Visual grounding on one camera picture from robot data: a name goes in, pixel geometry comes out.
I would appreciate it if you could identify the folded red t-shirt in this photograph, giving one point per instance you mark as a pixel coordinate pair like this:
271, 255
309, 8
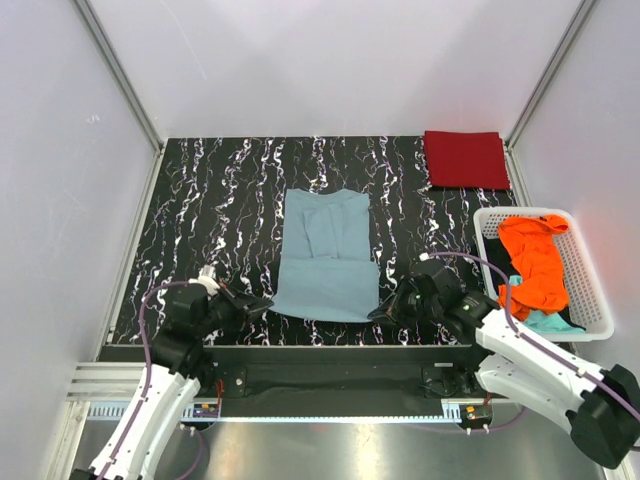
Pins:
466, 160

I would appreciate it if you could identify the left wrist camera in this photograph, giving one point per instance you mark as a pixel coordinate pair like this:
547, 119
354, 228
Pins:
206, 278

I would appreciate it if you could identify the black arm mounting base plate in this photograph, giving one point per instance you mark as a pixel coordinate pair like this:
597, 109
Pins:
331, 381

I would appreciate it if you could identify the right aluminium corner post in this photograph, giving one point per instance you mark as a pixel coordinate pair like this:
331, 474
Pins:
568, 39

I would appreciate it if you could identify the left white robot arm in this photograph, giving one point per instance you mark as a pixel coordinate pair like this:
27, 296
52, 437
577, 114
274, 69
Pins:
176, 369

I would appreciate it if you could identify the white plastic laundry basket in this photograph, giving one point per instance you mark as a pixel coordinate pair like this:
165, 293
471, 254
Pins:
588, 307

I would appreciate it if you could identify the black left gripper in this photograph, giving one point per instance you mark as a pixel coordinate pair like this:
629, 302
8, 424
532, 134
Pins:
245, 305

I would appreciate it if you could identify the left aluminium corner post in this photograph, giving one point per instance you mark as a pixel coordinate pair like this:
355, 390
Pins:
103, 44

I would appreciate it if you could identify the aluminium corner post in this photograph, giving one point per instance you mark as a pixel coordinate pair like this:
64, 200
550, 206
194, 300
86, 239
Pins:
568, 39
103, 44

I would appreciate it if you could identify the orange t-shirt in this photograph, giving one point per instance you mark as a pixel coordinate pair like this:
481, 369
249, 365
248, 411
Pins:
529, 241

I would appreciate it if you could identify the aluminium frame rail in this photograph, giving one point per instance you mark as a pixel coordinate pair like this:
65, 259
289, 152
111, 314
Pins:
105, 381

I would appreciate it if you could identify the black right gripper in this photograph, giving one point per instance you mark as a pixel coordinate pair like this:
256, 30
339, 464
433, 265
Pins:
392, 308

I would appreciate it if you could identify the black garment in basket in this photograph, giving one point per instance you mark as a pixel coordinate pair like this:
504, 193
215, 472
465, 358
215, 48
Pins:
498, 255

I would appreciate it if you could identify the teal t-shirt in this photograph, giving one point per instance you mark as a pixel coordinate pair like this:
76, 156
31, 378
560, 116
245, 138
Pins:
550, 322

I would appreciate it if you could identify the light blue t-shirt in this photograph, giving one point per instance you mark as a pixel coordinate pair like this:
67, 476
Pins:
326, 272

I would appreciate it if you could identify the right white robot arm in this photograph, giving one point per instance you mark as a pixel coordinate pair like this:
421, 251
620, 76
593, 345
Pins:
597, 407

